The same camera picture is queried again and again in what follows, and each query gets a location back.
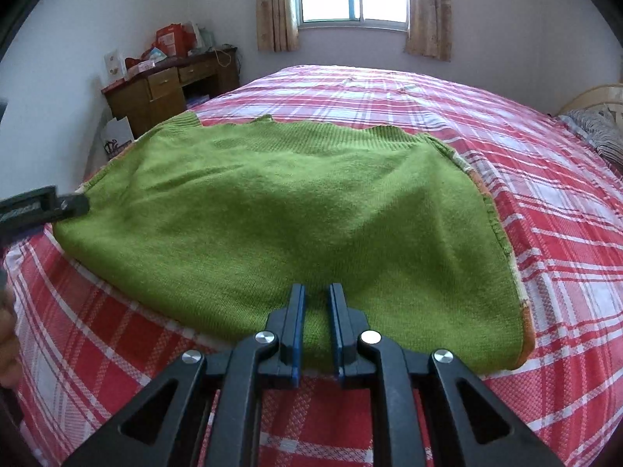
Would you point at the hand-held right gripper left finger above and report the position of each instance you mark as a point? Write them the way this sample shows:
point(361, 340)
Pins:
point(298, 321)

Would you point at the person's left hand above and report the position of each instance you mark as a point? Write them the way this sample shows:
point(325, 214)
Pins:
point(7, 345)

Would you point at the brown wooden desk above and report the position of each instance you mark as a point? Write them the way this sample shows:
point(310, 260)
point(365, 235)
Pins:
point(160, 92)

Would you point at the stack of books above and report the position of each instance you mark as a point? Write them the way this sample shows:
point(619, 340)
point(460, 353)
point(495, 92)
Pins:
point(197, 99)

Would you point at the grey patterned pillow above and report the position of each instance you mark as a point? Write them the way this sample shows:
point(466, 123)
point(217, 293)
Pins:
point(596, 131)

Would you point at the white card box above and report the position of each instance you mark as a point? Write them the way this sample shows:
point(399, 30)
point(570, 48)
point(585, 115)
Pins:
point(114, 65)

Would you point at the green orange striped knit sweater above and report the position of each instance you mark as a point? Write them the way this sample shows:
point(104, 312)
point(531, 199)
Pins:
point(272, 214)

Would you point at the red and white packets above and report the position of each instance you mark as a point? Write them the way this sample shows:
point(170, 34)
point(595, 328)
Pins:
point(148, 61)

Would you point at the cream wooden headboard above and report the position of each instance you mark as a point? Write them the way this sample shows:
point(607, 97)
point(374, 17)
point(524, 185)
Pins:
point(596, 95)

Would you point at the pale gift bag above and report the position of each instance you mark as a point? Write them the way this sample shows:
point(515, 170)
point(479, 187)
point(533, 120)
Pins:
point(200, 36)

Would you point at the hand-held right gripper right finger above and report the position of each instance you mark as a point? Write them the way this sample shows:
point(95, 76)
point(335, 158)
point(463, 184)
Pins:
point(337, 321)

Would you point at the white paper bag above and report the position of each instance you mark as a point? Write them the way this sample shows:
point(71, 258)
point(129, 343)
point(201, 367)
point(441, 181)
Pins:
point(116, 138)

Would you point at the red gift bag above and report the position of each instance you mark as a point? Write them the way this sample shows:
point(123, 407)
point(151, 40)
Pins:
point(171, 40)

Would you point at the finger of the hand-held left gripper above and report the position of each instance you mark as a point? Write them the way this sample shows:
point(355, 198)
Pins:
point(44, 209)

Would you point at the beige patterned curtain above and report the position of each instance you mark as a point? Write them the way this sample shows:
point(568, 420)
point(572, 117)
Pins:
point(276, 9)
point(429, 14)

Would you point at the bed with red plaid sheet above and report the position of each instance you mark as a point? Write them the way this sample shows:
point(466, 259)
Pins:
point(486, 146)

